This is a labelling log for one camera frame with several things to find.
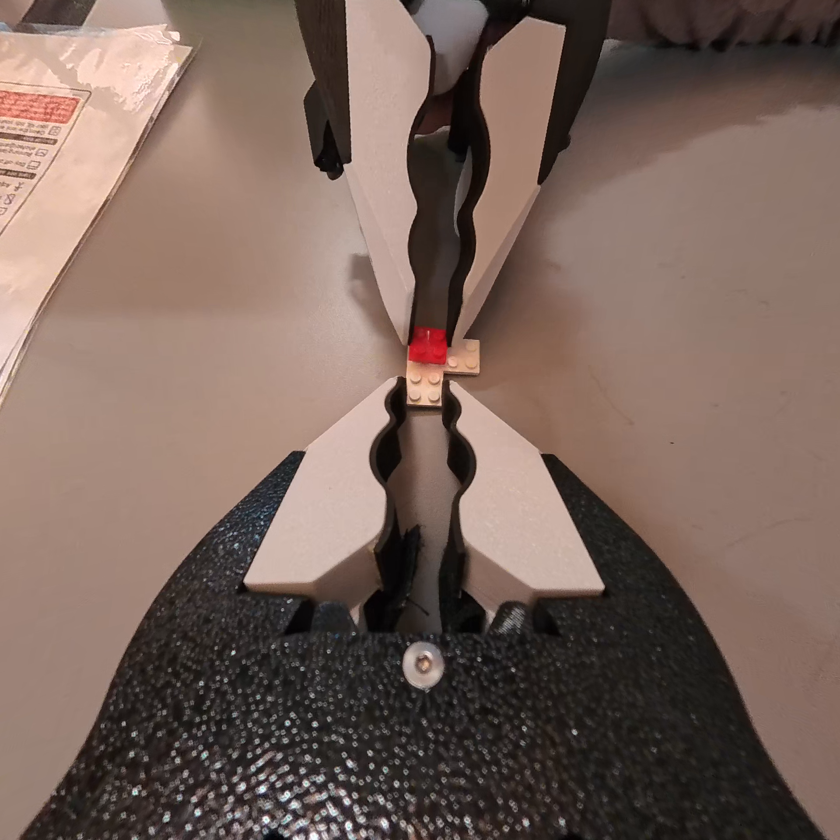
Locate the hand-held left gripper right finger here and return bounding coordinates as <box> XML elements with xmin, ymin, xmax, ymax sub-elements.
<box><xmin>445</xmin><ymin>379</ymin><xmax>605</xmax><ymax>626</ymax></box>

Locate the clear bag with printed sheet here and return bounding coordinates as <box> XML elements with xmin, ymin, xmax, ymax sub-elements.
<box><xmin>0</xmin><ymin>23</ymin><xmax>200</xmax><ymax>403</ymax></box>

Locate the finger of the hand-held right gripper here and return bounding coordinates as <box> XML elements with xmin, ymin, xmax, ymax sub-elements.
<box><xmin>344</xmin><ymin>0</ymin><xmax>437</xmax><ymax>345</ymax></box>
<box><xmin>448</xmin><ymin>13</ymin><xmax>568</xmax><ymax>343</ymax></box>

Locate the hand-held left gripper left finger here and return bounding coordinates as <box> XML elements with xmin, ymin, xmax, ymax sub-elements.
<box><xmin>243</xmin><ymin>377</ymin><xmax>406</xmax><ymax>630</ymax></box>

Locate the white brick plate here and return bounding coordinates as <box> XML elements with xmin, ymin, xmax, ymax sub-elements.
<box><xmin>405</xmin><ymin>339</ymin><xmax>482</xmax><ymax>410</ymax></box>

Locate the red small square brick plate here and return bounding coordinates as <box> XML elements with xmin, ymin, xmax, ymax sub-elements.
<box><xmin>407</xmin><ymin>326</ymin><xmax>452</xmax><ymax>365</ymax></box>

